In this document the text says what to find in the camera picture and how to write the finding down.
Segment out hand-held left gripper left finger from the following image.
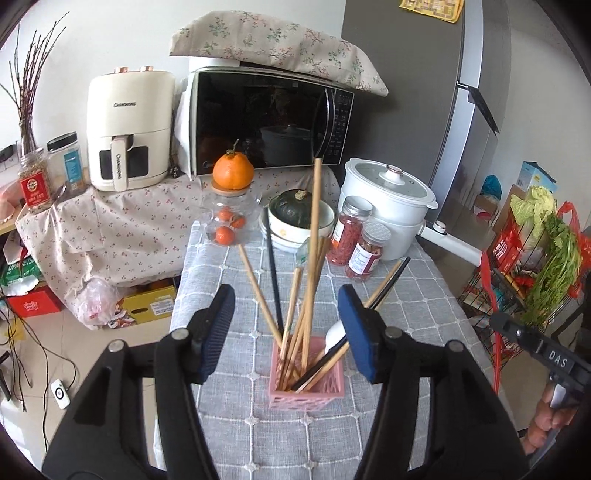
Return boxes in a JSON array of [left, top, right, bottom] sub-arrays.
[[41, 284, 237, 480]]

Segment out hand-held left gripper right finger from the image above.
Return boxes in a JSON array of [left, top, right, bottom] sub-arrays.
[[336, 284, 531, 480]]

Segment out white spoon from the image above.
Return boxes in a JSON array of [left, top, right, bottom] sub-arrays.
[[324, 322, 352, 356]]

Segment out wooden chopstick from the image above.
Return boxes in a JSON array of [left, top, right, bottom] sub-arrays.
[[300, 158, 324, 370], [277, 267, 303, 388], [298, 260, 403, 394], [238, 244, 284, 347], [291, 236, 331, 374]]

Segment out black chopstick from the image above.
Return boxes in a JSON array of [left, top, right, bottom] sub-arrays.
[[263, 209, 286, 335], [293, 257, 411, 391]]

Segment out pink utensil basket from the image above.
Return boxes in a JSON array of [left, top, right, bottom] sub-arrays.
[[269, 336, 346, 411]]

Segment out person's right hand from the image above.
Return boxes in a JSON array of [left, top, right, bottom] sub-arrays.
[[526, 384, 580, 457]]

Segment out yellow cardboard box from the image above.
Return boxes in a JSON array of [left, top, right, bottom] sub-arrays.
[[117, 281, 178, 328]]

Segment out dried fruit jar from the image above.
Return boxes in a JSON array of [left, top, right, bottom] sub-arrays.
[[345, 222, 391, 281]]

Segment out green leafy herbs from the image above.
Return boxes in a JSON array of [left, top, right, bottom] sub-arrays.
[[522, 212, 583, 325]]

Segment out goji berry jar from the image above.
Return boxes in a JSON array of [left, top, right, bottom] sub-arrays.
[[327, 196, 374, 266]]

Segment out red plastic bag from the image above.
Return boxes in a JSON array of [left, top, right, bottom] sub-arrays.
[[479, 202, 586, 393]]

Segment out white bowl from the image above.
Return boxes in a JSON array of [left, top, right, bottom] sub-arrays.
[[267, 194, 336, 252]]

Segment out grey checked tablecloth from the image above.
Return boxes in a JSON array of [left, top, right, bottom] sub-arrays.
[[152, 226, 504, 480]]

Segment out clear glass jar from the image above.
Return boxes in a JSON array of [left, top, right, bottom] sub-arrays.
[[202, 179, 264, 246]]

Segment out white electric pot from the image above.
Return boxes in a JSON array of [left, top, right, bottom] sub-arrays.
[[337, 158, 490, 267]]

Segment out red printed packet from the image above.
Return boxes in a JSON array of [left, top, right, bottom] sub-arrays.
[[488, 217, 525, 278]]

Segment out clear plastic bag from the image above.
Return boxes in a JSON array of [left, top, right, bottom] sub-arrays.
[[74, 277, 125, 330]]

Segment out floral tablecloth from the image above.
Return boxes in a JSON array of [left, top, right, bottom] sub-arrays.
[[16, 164, 342, 319]]

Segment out green pumpkin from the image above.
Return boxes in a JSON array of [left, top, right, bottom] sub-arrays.
[[269, 188, 326, 227]]

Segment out large orange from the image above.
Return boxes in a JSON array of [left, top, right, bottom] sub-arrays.
[[212, 138, 256, 191]]

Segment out napa cabbage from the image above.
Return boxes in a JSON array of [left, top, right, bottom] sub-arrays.
[[510, 186, 557, 227]]

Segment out white floor device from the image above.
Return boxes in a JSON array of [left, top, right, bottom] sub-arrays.
[[48, 378, 71, 410]]

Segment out red cardboard box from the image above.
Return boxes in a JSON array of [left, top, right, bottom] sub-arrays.
[[7, 288, 63, 319]]

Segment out blue and yellow box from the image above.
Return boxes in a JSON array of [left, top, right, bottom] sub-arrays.
[[517, 161, 557, 190]]

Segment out black microwave oven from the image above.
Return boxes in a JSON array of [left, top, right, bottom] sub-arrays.
[[178, 55, 355, 182]]

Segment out green printed box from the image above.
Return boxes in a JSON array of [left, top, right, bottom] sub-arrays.
[[0, 256, 44, 289]]

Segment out black lid plastic jar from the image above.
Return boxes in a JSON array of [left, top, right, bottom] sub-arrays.
[[46, 132, 88, 197]]

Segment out cream air fryer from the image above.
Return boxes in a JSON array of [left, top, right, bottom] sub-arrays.
[[88, 67, 177, 192]]

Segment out red label glass jar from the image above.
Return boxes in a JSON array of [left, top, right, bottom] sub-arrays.
[[18, 148, 52, 214]]

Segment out grey refrigerator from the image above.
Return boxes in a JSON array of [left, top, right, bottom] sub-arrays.
[[341, 0, 513, 217]]

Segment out floral cloth cover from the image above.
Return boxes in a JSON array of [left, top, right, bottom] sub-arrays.
[[168, 10, 389, 97]]

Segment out dry branches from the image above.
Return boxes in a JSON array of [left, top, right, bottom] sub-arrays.
[[0, 11, 70, 153]]

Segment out yellow fridge decoration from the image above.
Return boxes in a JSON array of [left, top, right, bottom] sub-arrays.
[[399, 0, 465, 23]]

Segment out black wire rack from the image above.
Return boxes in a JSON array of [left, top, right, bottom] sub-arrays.
[[457, 217, 591, 393]]

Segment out black cable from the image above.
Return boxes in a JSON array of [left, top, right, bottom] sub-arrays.
[[0, 295, 79, 416]]

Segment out wall power outlet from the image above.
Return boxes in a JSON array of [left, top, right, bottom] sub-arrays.
[[0, 143, 19, 174]]

